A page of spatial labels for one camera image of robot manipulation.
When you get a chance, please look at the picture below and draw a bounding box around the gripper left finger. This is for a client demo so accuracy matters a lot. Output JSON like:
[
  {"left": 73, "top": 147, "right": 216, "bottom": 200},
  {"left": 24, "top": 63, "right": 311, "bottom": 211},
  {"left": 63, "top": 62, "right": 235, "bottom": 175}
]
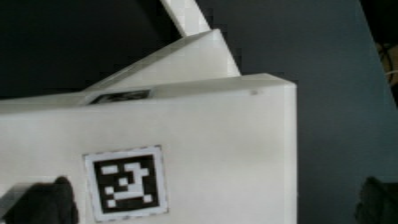
[{"left": 2, "top": 176, "right": 81, "bottom": 224}]

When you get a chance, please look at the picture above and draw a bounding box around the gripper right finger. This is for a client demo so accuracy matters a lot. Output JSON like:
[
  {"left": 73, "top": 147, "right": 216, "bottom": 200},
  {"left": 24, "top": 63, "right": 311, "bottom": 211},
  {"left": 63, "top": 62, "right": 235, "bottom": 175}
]
[{"left": 356, "top": 177, "right": 398, "bottom": 224}]

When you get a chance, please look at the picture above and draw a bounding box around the white cabinet top block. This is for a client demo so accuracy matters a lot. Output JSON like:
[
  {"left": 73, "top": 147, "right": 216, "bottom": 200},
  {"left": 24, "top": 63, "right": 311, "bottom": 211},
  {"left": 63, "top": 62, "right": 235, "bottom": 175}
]
[{"left": 0, "top": 74, "right": 297, "bottom": 224}]

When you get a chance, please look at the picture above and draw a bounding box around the white cabinet body box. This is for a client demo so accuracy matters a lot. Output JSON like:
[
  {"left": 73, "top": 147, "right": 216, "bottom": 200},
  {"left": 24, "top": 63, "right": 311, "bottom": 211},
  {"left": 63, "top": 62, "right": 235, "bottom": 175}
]
[{"left": 88, "top": 29, "right": 240, "bottom": 91}]

